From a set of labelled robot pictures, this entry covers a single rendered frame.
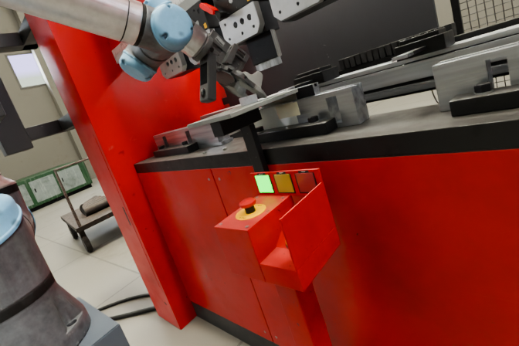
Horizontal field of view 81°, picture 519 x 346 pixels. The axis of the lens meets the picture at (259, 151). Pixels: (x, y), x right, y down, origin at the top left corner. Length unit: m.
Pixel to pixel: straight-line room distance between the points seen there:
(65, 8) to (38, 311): 0.43
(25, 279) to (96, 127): 1.07
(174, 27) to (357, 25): 0.88
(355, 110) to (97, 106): 1.14
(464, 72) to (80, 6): 0.67
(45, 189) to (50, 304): 7.82
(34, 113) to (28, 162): 1.36
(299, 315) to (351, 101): 0.51
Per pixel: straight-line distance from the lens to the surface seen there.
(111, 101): 1.57
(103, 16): 0.58
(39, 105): 10.51
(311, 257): 0.63
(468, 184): 0.64
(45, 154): 10.33
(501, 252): 0.70
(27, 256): 0.53
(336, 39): 1.37
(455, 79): 0.71
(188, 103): 1.75
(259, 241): 0.64
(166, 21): 0.59
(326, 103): 0.81
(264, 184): 0.75
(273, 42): 0.90
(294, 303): 0.75
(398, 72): 1.00
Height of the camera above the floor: 1.03
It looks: 11 degrees down
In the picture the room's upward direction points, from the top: 18 degrees counter-clockwise
